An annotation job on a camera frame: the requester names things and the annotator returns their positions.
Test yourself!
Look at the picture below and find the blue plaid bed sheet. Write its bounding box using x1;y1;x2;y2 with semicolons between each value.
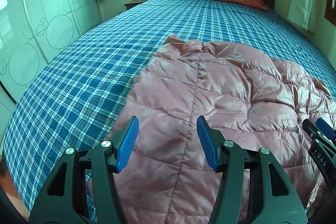
4;0;335;209

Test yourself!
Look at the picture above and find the side window wooden frame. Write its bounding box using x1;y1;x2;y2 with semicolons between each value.
325;0;336;26

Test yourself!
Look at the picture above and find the wooden nightstand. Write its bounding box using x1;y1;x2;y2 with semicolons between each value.
124;0;148;10

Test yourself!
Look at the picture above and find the wooden bed frame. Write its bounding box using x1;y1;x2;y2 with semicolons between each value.
1;155;30;221

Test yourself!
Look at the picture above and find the pink quilted down jacket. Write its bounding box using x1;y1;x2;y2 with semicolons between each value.
111;35;335;223

